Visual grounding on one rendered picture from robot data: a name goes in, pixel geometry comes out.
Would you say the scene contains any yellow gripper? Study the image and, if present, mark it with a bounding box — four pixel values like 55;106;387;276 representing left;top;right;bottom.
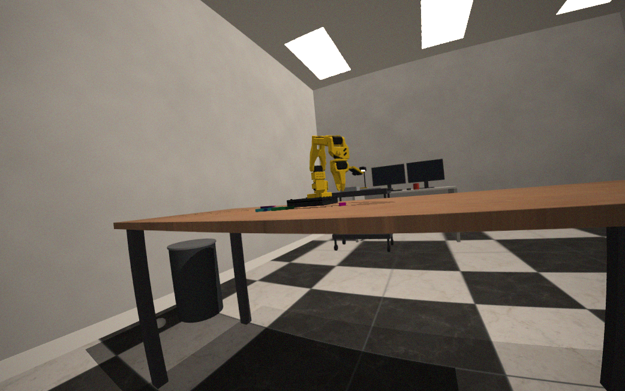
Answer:
330;158;364;191

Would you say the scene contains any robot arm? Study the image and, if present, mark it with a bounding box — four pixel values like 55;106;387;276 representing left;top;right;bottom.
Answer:
307;136;350;198

